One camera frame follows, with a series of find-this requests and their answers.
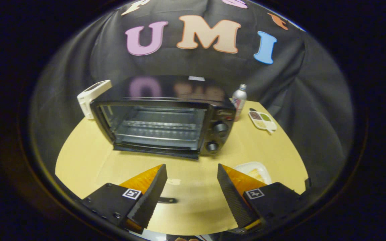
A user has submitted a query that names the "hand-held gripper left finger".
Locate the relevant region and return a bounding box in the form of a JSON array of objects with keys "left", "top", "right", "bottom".
[{"left": 81, "top": 164, "right": 168, "bottom": 235}]

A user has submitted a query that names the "white divided spice tray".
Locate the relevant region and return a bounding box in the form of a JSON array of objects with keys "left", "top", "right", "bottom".
[{"left": 248, "top": 108, "right": 277, "bottom": 133}]

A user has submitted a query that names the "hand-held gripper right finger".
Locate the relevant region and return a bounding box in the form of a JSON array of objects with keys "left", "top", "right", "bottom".
[{"left": 217, "top": 163, "right": 303, "bottom": 235}]

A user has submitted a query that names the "white kitchen appliance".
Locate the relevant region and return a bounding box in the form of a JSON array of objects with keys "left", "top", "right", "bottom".
[{"left": 77, "top": 80, "right": 112, "bottom": 120}]

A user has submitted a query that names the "black toaster oven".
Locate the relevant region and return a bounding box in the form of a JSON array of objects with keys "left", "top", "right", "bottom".
[{"left": 90, "top": 75, "right": 237, "bottom": 160}]

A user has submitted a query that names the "white square plate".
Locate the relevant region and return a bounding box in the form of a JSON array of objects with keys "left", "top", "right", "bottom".
[{"left": 234, "top": 162, "right": 272, "bottom": 185}]

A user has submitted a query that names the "golden bread roll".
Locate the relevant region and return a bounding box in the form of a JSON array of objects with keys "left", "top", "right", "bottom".
[{"left": 247, "top": 169, "right": 264, "bottom": 183}]

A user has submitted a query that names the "silver bottle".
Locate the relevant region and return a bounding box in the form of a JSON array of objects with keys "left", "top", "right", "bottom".
[{"left": 232, "top": 84, "right": 248, "bottom": 121}]

